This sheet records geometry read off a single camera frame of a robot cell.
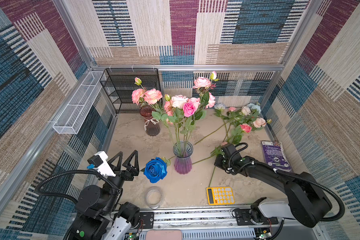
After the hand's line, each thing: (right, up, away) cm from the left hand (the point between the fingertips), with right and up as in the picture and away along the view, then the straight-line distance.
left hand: (129, 150), depth 57 cm
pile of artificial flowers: (+37, -20, +30) cm, 51 cm away
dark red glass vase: (+1, +10, +37) cm, 39 cm away
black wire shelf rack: (-25, +38, +48) cm, 66 cm away
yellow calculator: (+40, -27, +23) cm, 54 cm away
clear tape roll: (+5, -29, +24) cm, 38 cm away
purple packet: (+77, -9, +37) cm, 86 cm away
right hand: (+39, -13, +32) cm, 52 cm away
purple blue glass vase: (+20, -3, +18) cm, 27 cm away
